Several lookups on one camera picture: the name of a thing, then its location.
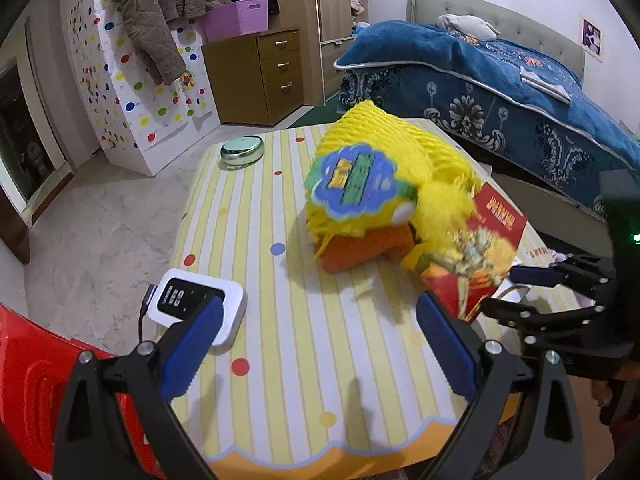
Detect red plastic stool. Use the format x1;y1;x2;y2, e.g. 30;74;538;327
0;302;166;480

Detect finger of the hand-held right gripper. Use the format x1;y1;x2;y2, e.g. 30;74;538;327
479;296;606;341
509;255;608;289

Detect bin with pink liner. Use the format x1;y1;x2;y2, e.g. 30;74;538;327
542;246;573;267

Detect wooden drawer cabinet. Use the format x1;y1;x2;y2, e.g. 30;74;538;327
201;28;306;127

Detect green floor rug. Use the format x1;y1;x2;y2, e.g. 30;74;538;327
287;102;346;128

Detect black router cable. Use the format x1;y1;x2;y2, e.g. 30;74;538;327
137;284;161;346

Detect round green metal tin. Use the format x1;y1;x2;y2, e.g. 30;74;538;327
220;136;265;170

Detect brown quilted jacket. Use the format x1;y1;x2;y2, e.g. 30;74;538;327
109;0;233;86

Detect wooden wardrobe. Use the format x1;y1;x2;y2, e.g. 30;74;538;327
270;0;371;106

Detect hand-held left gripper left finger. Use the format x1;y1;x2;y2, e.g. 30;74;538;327
52;295;226;480

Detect yellow foam fruit net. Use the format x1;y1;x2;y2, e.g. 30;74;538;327
302;101;488;271

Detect grey upholstered bed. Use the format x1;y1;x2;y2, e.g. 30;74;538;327
410;0;640;221

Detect small wall picture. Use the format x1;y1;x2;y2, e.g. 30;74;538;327
581;16;602;63

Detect purple plastic basket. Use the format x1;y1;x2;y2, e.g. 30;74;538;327
202;0;268;42

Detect white folded paper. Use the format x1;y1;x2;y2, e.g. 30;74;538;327
519;65;572;106

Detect white mobile router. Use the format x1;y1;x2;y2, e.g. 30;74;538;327
146;269;248;356

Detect orange knit glove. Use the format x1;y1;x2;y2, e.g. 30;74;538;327
315;222;418;275

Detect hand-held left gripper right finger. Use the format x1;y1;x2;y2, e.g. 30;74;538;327
415;291;586;480

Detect bed with blue blanket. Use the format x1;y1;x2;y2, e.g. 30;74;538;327
334;20;640;221

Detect grey white cloth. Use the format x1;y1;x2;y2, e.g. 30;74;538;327
436;13;501;38

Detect polka dot white cabinet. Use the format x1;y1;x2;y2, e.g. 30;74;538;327
60;0;221;177

